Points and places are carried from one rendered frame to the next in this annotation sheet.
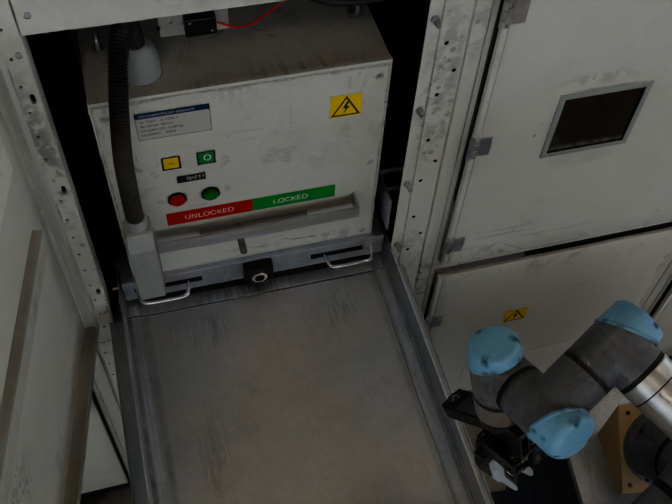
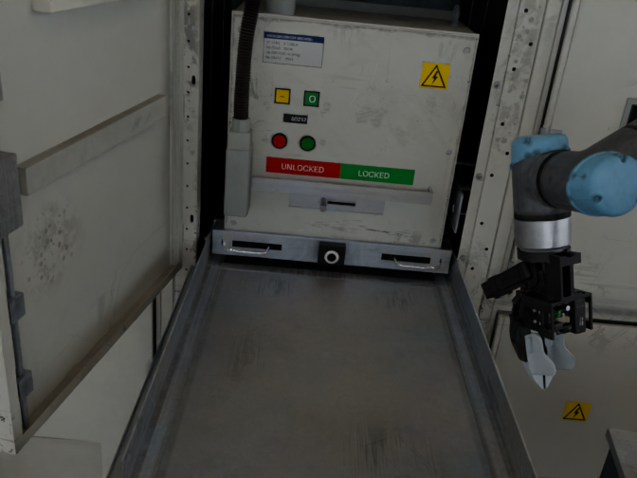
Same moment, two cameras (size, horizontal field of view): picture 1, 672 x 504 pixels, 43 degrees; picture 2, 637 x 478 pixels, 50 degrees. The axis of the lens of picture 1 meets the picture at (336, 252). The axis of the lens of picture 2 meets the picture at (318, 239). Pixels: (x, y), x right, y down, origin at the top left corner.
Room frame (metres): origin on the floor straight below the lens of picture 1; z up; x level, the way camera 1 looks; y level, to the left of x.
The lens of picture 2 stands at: (-0.36, -0.21, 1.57)
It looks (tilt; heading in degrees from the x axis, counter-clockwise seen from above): 25 degrees down; 17
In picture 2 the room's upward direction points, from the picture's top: 6 degrees clockwise
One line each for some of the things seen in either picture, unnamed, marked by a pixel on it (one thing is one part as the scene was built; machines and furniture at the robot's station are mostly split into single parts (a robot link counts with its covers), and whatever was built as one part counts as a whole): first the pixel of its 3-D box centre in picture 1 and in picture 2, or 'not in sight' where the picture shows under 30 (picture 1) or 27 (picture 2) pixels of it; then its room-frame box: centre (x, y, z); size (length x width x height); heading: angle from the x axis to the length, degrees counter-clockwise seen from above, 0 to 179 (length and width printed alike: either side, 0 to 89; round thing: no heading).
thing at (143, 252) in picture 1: (144, 254); (239, 171); (0.86, 0.34, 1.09); 0.08 x 0.05 x 0.17; 18
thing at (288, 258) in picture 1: (254, 257); (331, 247); (1.00, 0.17, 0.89); 0.54 x 0.05 x 0.06; 108
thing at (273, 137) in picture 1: (251, 184); (343, 142); (0.99, 0.16, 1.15); 0.48 x 0.01 x 0.48; 108
